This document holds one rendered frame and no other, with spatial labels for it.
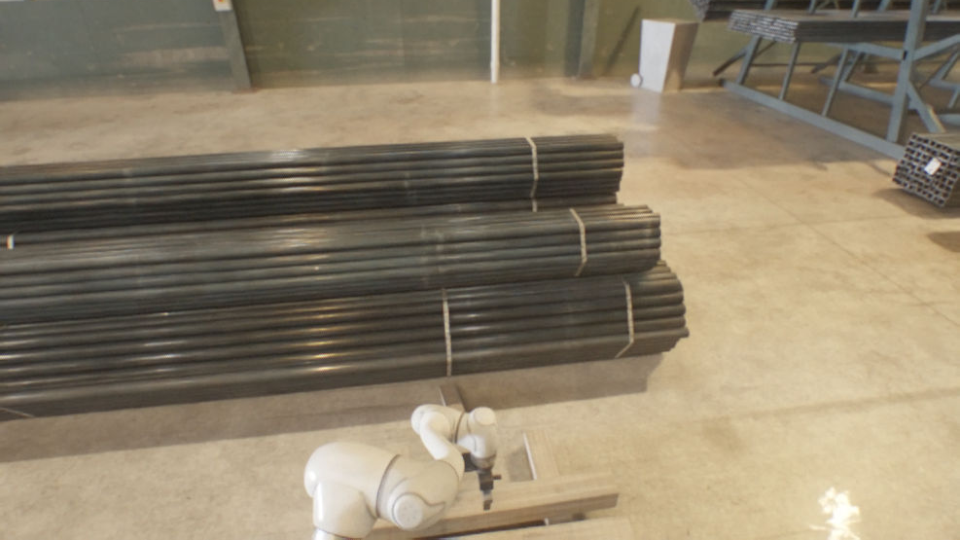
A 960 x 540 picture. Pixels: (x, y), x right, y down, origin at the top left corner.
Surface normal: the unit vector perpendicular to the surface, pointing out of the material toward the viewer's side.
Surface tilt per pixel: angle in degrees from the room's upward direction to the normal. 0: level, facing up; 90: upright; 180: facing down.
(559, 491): 0
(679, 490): 0
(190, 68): 90
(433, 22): 90
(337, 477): 36
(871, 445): 0
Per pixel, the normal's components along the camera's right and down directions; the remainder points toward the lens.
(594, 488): 0.00, -0.86
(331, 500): -0.20, -0.38
